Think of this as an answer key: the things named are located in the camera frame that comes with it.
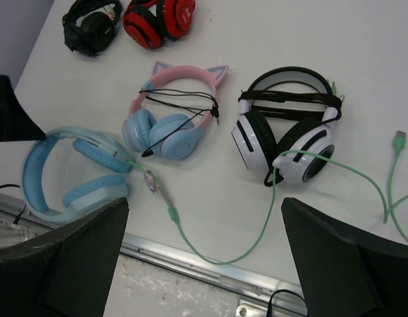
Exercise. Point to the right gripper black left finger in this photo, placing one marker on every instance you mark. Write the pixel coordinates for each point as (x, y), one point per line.
(67, 271)

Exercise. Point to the aluminium table edge rail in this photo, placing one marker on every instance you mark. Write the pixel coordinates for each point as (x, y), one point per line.
(254, 289)

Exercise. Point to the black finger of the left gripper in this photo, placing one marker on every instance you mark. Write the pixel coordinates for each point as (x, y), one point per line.
(15, 123)

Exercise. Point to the light blue headphones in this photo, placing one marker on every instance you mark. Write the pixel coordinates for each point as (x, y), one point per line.
(103, 168)

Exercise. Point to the white black headphones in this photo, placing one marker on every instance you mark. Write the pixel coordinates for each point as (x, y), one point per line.
(284, 131)

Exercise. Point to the red black headphones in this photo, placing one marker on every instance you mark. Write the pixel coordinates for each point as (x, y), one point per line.
(150, 23)

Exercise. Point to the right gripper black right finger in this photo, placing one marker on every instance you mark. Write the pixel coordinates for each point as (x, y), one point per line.
(344, 270)

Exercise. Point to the pink blue cat-ear headphones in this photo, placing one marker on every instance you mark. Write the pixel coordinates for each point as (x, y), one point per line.
(175, 136)

